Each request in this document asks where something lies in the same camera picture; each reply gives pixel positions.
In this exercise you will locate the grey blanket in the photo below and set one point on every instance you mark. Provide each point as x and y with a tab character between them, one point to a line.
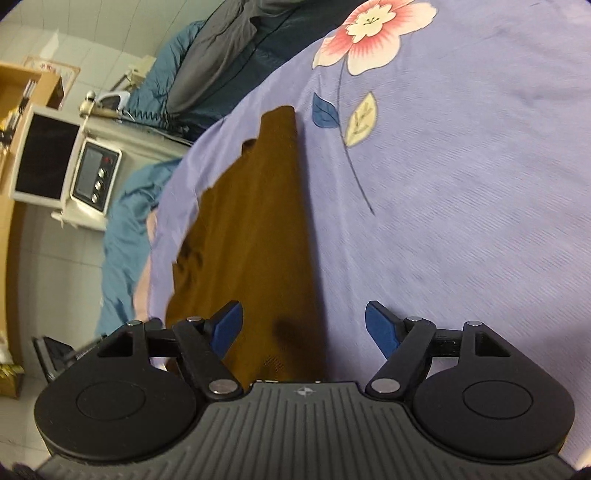
207	60

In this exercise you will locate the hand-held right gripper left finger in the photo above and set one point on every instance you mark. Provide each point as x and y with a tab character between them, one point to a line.
228	325

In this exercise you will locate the wooden bookshelf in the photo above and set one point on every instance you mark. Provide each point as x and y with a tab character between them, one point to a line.
46	81

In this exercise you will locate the blue quilt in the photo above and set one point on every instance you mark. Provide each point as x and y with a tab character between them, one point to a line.
124	230

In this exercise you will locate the beige cardboard box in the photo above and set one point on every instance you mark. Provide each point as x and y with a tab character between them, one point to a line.
141	68

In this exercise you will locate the white paper sheet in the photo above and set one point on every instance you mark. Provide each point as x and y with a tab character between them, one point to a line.
56	46

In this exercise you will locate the black metal frame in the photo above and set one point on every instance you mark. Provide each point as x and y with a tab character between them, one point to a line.
53	355

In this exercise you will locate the white appliance with control panel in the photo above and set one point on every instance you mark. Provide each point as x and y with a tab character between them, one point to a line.
138	138

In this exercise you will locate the dark teal duvet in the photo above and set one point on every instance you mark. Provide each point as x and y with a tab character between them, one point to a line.
277	50

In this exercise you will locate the white clothes iron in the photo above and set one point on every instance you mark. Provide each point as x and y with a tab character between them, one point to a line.
113	98

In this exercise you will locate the purple floral bed sheet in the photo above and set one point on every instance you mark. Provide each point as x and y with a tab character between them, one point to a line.
461	184

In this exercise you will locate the brown knit garment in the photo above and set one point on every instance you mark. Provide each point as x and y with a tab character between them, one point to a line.
258	230

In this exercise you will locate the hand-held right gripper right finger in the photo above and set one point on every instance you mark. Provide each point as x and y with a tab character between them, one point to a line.
381	327

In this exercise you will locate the row of books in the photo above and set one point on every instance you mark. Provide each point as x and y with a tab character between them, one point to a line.
18	110

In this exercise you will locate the wall poster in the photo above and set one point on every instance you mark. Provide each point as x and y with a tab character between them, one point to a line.
53	69

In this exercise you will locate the white microwave oven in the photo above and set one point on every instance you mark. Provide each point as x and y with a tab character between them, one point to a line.
46	152

